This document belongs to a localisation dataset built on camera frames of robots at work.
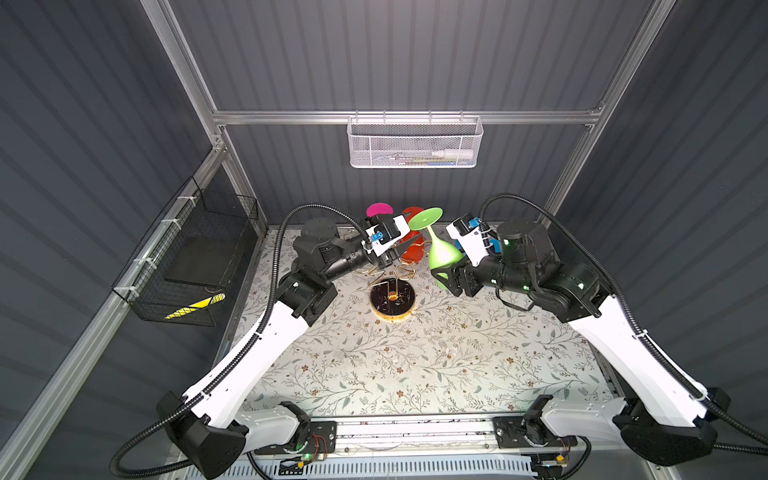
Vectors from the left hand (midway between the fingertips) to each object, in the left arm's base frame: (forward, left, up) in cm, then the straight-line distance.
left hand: (412, 218), depth 58 cm
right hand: (-4, -7, -10) cm, 13 cm away
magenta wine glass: (+22, +6, -16) cm, 28 cm away
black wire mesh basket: (+7, +53, -16) cm, 56 cm away
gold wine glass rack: (+11, +2, -44) cm, 46 cm away
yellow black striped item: (-6, +47, -18) cm, 51 cm away
